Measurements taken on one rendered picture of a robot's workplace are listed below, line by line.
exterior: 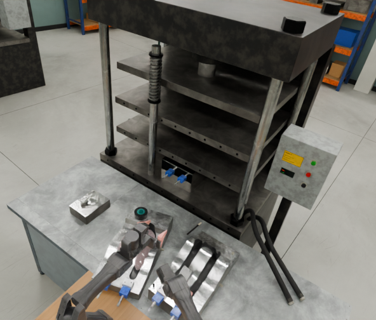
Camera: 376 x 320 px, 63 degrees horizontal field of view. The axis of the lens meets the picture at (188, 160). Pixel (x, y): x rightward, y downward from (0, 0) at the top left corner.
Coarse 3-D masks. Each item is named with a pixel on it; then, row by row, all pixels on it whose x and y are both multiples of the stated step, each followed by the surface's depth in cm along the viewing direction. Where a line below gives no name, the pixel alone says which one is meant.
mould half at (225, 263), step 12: (192, 240) 171; (204, 240) 181; (216, 240) 182; (180, 252) 167; (204, 252) 165; (228, 252) 176; (180, 264) 163; (192, 264) 162; (204, 264) 161; (216, 264) 160; (228, 264) 160; (192, 276) 158; (216, 276) 157; (156, 288) 150; (204, 288) 154; (216, 288) 158; (168, 300) 146; (204, 300) 148; (168, 312) 149
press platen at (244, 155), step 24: (120, 96) 224; (144, 96) 228; (168, 96) 232; (168, 120) 203; (192, 120) 206; (216, 120) 210; (240, 120) 213; (216, 144) 190; (240, 144) 188; (264, 144) 194
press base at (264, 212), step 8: (128, 176) 242; (144, 184) 235; (272, 192) 245; (272, 200) 265; (184, 208) 220; (264, 208) 243; (200, 216) 215; (264, 216) 263; (248, 232) 225; (240, 240) 207; (248, 240) 242; (256, 240) 286
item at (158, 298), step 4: (160, 288) 148; (156, 292) 148; (160, 292) 146; (156, 296) 146; (160, 296) 146; (164, 296) 145; (152, 300) 145; (156, 300) 144; (160, 300) 144; (152, 304) 143; (156, 304) 145
